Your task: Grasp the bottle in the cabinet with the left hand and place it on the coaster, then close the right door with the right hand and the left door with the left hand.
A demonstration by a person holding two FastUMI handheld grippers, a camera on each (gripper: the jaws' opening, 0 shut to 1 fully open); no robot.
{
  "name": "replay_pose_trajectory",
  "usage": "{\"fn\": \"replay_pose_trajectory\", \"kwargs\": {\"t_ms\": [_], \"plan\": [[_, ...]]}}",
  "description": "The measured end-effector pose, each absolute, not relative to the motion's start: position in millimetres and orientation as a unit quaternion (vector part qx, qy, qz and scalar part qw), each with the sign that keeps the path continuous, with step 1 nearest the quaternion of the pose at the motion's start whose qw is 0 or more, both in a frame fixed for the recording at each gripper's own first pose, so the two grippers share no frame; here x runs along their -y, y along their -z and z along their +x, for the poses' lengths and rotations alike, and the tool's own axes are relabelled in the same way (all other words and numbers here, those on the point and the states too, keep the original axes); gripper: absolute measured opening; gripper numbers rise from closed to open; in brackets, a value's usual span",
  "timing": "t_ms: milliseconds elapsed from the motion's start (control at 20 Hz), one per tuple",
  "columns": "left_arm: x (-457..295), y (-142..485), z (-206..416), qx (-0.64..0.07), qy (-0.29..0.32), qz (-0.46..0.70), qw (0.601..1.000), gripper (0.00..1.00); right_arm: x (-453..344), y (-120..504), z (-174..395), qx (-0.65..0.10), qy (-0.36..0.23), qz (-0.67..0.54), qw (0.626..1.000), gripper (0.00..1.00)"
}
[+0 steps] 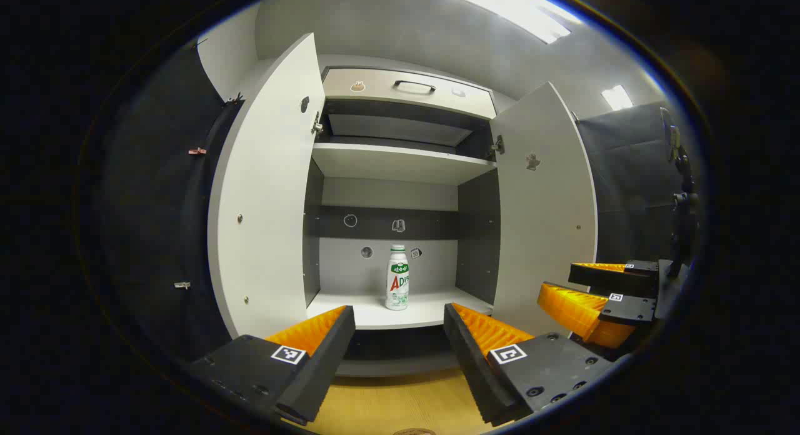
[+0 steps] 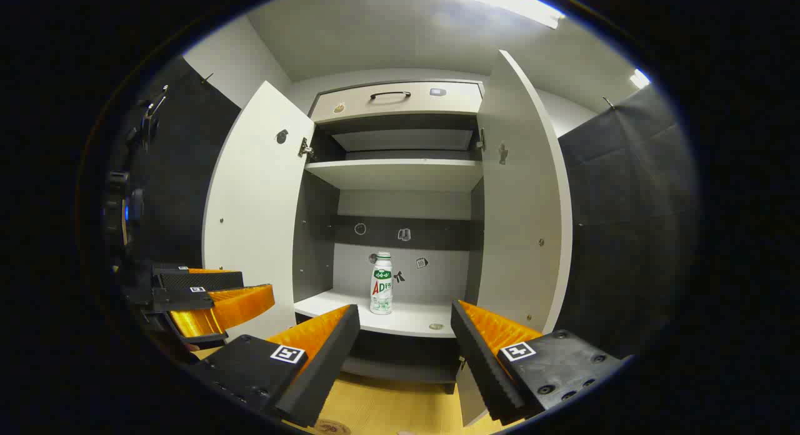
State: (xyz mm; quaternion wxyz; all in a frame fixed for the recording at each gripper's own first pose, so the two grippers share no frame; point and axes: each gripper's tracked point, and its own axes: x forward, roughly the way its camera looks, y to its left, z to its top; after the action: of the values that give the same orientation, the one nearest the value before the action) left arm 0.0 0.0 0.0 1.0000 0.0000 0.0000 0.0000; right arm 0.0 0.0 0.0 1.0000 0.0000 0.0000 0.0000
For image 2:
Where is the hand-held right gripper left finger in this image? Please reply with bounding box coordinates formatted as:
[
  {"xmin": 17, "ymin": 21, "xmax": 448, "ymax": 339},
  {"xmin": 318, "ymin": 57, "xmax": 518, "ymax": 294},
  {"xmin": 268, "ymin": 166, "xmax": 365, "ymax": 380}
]
[{"xmin": 187, "ymin": 304, "xmax": 361, "ymax": 428}]

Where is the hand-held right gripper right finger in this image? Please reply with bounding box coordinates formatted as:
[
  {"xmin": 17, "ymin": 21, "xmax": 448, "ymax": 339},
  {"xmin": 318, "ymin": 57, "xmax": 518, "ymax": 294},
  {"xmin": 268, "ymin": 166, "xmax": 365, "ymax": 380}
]
[{"xmin": 450, "ymin": 299, "xmax": 626, "ymax": 426}]

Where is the white bottle with green label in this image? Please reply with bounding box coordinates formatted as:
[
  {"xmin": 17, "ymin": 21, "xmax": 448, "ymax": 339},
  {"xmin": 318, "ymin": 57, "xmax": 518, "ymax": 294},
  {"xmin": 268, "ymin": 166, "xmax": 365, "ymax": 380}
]
[{"xmin": 370, "ymin": 252, "xmax": 394, "ymax": 316}]

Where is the cabinet door with bar handle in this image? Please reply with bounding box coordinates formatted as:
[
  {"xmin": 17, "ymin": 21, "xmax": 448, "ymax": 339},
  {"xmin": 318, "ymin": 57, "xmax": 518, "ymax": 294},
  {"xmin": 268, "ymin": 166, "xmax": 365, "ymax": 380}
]
[{"xmin": 202, "ymin": 81, "xmax": 316, "ymax": 342}]

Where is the long ceiling light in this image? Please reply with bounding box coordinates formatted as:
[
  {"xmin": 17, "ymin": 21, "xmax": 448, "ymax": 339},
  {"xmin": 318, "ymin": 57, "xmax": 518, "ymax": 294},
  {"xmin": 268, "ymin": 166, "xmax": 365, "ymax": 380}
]
[{"xmin": 417, "ymin": 0, "xmax": 566, "ymax": 30}]

